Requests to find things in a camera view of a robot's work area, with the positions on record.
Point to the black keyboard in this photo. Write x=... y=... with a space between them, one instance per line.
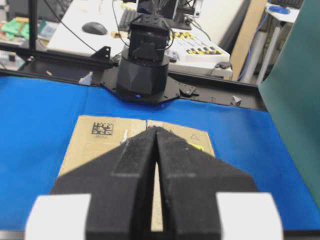
x=126 y=18

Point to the brown cardboard box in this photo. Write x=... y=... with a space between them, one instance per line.
x=96 y=135

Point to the black aluminium frame rail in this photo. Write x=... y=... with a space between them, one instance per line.
x=59 y=56

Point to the blue table mat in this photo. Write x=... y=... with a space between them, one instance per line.
x=37 y=119

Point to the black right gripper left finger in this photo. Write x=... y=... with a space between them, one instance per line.
x=120 y=183

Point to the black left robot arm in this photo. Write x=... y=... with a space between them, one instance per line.
x=143 y=68

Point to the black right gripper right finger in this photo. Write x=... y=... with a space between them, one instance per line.
x=189 y=180

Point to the black computer mouse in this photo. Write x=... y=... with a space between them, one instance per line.
x=94 y=28

